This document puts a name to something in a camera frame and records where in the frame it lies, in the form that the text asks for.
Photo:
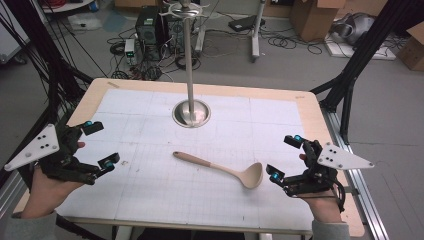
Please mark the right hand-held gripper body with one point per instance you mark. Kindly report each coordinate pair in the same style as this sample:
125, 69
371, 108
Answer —
320, 176

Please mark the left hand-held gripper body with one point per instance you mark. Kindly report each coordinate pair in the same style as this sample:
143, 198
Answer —
50, 156

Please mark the beige ladle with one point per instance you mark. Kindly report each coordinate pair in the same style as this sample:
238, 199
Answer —
248, 176

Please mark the metal utensil rack stand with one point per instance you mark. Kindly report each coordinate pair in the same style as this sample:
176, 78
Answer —
190, 115

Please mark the person's right hand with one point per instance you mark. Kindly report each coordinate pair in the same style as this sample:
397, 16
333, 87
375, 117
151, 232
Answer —
323, 206

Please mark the person's left hand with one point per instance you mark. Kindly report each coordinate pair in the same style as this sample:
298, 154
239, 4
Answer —
46, 193

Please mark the white grid mat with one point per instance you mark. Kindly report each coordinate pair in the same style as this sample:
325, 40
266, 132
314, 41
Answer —
166, 193

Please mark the white table leg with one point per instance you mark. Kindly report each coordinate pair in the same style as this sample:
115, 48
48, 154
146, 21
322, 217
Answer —
123, 233

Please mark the small grey power supply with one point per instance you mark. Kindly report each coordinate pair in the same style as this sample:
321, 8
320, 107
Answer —
130, 50

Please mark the black computer tower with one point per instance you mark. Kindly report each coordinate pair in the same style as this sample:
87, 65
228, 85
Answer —
148, 33

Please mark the white metal stand leg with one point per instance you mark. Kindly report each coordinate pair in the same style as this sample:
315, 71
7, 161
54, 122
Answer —
200, 38
256, 36

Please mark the white flat board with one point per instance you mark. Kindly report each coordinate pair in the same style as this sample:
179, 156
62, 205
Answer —
366, 51

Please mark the white cabinet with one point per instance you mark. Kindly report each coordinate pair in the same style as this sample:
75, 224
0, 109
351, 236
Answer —
10, 40

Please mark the round white table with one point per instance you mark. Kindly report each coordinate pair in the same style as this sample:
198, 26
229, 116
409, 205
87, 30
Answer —
66, 6

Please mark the large cardboard box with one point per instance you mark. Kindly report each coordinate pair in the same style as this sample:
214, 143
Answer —
316, 18

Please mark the flat black device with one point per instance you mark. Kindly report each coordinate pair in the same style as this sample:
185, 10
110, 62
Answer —
245, 23

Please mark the grey bag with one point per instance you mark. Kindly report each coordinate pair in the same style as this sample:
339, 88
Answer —
355, 28

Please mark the small cardboard box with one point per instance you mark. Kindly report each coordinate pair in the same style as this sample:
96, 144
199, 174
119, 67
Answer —
413, 50

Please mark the aluminium rail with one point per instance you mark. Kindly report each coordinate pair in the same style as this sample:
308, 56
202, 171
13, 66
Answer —
361, 190

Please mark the black metal frame stand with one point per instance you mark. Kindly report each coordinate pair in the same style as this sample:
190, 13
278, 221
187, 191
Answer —
50, 73
363, 56

